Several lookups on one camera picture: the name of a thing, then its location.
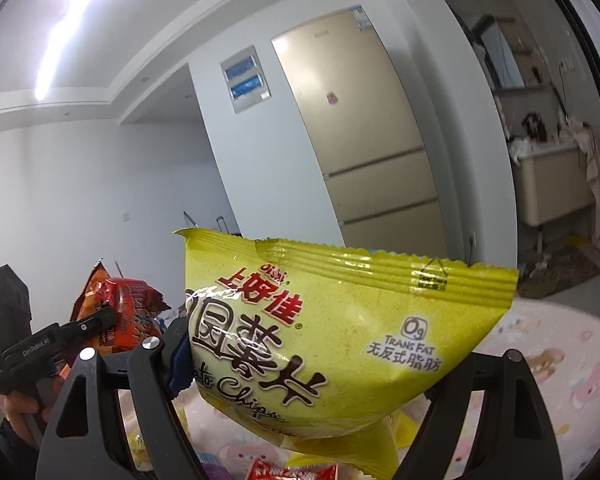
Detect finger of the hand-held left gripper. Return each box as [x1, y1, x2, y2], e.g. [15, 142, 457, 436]
[50, 306, 120, 348]

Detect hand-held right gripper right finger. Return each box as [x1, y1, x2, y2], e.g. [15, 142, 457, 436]
[395, 347, 563, 480]

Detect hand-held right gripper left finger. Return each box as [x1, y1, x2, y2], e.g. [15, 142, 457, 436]
[34, 316, 216, 480]

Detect orange red snack bag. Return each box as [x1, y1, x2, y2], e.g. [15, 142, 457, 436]
[69, 258, 173, 361]

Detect red chocolate pie packet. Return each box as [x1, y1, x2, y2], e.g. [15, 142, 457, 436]
[242, 462, 338, 480]

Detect person's left hand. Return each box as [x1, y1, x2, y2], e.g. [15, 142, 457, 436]
[2, 390, 53, 441]

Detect pink cartoon printed mat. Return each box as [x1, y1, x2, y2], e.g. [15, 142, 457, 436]
[120, 295, 600, 480]

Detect brown door mat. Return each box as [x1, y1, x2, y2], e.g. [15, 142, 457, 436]
[517, 245, 600, 298]

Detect beige vanity cabinet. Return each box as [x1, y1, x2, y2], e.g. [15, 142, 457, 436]
[511, 142, 596, 231]

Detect beige hanging towel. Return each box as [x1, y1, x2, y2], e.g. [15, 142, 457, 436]
[560, 120, 600, 211]

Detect gold refrigerator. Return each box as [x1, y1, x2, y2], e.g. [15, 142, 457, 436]
[271, 4, 448, 261]

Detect bathroom mirror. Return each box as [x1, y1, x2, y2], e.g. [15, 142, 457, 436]
[472, 15, 526, 91]

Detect grey wall electrical panel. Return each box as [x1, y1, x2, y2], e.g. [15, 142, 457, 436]
[220, 45, 272, 115]

